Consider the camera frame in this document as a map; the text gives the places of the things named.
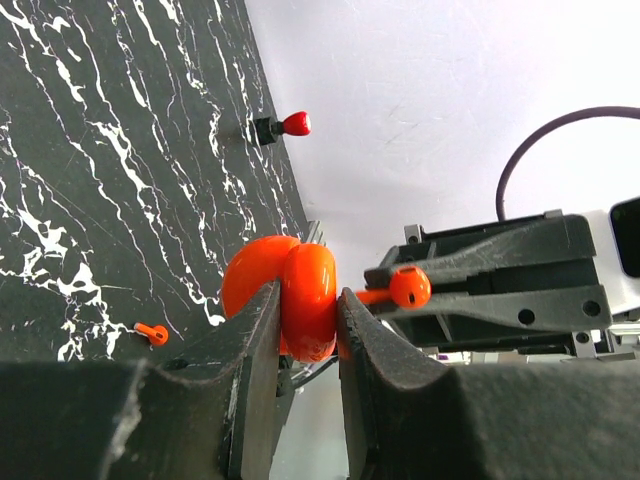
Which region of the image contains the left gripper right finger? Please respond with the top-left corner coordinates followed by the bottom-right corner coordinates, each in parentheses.
top-left (337, 290), bottom-right (639, 479)

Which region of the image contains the aluminium frame rail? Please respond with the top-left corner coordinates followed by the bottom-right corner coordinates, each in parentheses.
top-left (303, 220), bottom-right (326, 246)

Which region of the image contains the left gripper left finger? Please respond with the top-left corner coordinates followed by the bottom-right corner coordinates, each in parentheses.
top-left (1, 282), bottom-right (280, 479)

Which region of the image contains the red earbud charging case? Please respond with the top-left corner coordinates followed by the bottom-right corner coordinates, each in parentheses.
top-left (221, 235), bottom-right (337, 363)

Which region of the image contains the red earbud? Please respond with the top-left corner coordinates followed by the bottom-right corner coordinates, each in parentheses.
top-left (355, 266), bottom-right (432, 309)
top-left (134, 322), bottom-right (169, 346)

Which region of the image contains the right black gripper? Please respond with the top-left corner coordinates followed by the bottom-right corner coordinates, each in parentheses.
top-left (364, 214), bottom-right (612, 355)

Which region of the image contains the red emergency stop button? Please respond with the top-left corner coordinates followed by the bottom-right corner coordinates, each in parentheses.
top-left (253, 111), bottom-right (312, 146)

